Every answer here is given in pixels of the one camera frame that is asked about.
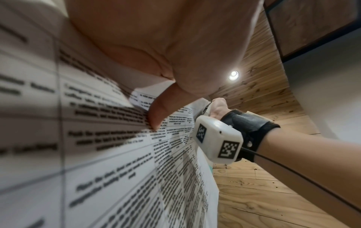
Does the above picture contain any person's right hand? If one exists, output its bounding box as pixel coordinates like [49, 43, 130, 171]
[209, 97, 235, 121]

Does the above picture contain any person's left hand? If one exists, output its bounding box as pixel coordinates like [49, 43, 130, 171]
[64, 0, 265, 131]

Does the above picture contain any white printed paper sheet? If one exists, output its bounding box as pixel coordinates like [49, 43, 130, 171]
[0, 0, 221, 228]

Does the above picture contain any person's right forearm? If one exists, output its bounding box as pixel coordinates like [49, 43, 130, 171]
[253, 127, 361, 215]

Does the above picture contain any dark framed wooden panel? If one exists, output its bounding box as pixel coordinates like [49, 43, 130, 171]
[263, 0, 361, 63]

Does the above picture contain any white wrist camera with markers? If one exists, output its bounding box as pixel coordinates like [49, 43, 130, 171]
[193, 114, 244, 165]

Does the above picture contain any black wrist strap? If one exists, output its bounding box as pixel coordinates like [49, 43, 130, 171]
[219, 109, 281, 163]

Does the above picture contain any thin black cable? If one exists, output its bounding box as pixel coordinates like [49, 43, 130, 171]
[241, 147, 361, 203]

